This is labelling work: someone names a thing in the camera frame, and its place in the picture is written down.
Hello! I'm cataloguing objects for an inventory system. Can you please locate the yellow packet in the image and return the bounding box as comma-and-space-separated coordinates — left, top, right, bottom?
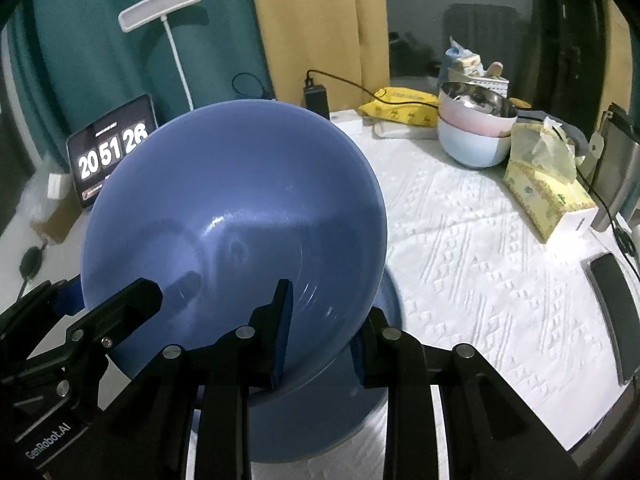
357, 86, 443, 128

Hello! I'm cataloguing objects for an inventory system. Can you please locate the white desk lamp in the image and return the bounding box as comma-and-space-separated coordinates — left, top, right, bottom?
118, 0, 206, 111

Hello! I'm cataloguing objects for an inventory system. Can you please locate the black charger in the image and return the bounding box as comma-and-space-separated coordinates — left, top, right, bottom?
302, 76, 331, 118

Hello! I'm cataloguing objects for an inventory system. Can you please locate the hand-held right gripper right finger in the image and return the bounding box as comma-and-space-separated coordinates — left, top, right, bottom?
350, 307, 581, 480

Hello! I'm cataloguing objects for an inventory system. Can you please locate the teal curtain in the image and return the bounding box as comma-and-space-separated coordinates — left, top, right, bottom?
10, 0, 273, 161

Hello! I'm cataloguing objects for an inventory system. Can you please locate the grey thermos bottle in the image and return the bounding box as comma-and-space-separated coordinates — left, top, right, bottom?
590, 102, 640, 231

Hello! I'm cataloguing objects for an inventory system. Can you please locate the white power strip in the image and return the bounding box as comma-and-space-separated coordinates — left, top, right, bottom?
330, 112, 363, 136

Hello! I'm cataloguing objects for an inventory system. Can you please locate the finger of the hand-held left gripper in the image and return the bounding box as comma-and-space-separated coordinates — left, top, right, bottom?
67, 278, 163, 361
0, 275, 83, 356

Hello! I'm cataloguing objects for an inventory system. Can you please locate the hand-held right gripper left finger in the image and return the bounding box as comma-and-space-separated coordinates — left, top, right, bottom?
105, 279, 296, 480

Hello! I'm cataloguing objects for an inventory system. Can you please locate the steel bowl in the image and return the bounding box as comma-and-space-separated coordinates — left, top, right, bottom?
439, 81, 519, 121

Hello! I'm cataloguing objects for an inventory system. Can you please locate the tablet with clock display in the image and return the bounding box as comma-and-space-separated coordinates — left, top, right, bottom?
66, 93, 160, 209

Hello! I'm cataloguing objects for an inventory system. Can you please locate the yellow tissue pack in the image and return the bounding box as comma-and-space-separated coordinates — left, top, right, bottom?
502, 116, 598, 243

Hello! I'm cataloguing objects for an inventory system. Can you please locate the light blue bowl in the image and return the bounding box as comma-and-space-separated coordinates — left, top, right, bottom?
436, 120, 513, 170

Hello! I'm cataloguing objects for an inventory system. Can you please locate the pale carton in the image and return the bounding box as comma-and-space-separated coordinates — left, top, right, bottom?
440, 35, 511, 96

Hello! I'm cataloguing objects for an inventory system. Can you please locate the brown cardboard box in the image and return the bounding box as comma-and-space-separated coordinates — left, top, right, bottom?
30, 200, 81, 243

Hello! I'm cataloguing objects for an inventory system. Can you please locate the yellow curtain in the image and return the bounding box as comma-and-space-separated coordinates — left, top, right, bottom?
246, 0, 391, 111

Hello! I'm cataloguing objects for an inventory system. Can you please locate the dark glass window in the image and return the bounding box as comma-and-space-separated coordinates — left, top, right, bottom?
382, 0, 608, 126

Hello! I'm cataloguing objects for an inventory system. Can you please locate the white flat packet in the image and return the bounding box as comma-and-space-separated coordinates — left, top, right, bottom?
372, 121, 443, 141

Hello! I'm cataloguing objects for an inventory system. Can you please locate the pale pink bowl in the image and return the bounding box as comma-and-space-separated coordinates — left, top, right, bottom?
437, 91, 518, 138

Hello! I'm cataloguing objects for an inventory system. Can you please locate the black phone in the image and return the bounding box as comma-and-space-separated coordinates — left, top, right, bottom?
585, 252, 640, 387

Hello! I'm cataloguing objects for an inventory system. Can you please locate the small white box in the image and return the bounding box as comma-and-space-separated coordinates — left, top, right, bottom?
47, 172, 73, 202

